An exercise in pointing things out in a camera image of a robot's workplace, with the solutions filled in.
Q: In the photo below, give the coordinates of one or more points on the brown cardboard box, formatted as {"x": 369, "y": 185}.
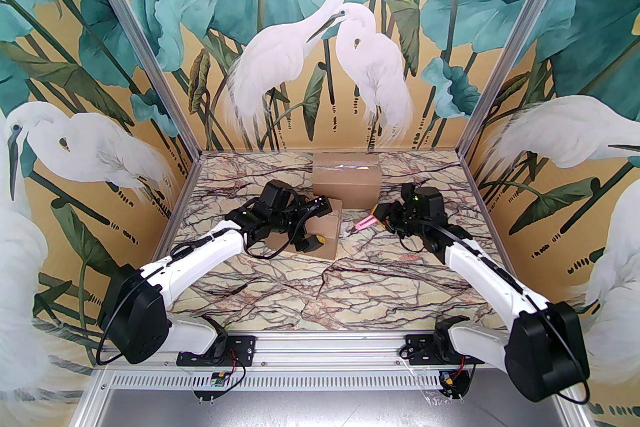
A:
{"x": 345, "y": 184}
{"x": 330, "y": 227}

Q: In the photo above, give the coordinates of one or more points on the perforated metal strip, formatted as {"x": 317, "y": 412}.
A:
{"x": 325, "y": 381}

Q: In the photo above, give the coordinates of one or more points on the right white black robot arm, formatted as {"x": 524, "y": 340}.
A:
{"x": 545, "y": 350}

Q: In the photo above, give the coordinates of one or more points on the grey metal sheet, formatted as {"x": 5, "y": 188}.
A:
{"x": 325, "y": 410}

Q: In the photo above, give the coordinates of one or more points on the aluminium frame post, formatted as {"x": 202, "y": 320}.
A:
{"x": 139, "y": 34}
{"x": 518, "y": 34}

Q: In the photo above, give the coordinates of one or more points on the left aluminium frame post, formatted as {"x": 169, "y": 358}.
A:
{"x": 139, "y": 34}

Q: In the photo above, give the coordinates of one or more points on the aluminium frame rail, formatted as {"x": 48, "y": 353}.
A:
{"x": 325, "y": 350}

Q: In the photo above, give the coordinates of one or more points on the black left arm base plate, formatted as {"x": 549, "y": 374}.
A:
{"x": 242, "y": 347}

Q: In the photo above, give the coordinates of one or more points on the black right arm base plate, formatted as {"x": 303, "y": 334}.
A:
{"x": 417, "y": 349}

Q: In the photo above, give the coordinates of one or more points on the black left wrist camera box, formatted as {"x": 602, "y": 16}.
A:
{"x": 317, "y": 207}

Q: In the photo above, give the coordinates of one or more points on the right aluminium frame post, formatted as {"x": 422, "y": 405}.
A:
{"x": 518, "y": 34}

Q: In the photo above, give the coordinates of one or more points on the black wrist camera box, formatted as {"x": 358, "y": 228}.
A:
{"x": 408, "y": 192}
{"x": 317, "y": 207}

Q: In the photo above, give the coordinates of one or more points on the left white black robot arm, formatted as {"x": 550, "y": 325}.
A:
{"x": 135, "y": 315}

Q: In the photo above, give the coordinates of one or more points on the pink utility knife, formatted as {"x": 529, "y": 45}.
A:
{"x": 366, "y": 223}

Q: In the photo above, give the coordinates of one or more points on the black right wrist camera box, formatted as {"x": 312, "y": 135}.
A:
{"x": 408, "y": 192}

